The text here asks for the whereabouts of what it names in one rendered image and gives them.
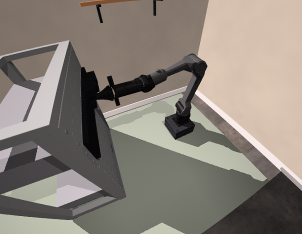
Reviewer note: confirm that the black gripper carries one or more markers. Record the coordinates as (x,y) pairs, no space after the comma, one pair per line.
(120,90)

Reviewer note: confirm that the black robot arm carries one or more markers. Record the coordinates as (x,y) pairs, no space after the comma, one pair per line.
(190,63)

